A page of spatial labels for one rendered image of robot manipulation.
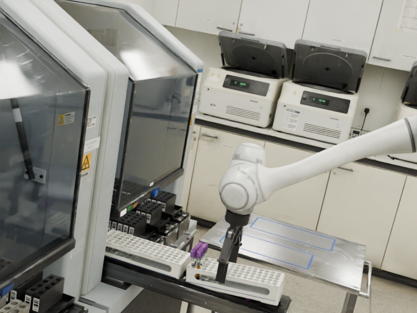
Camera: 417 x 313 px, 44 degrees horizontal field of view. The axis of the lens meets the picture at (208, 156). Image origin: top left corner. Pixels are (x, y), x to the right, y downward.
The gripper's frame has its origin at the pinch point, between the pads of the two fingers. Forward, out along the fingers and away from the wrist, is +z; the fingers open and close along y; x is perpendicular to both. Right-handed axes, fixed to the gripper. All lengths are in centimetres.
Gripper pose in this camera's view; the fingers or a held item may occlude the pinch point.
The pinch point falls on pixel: (226, 269)
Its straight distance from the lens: 168.3
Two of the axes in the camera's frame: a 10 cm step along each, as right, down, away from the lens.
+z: -1.8, 9.5, 2.6
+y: 2.9, -2.0, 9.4
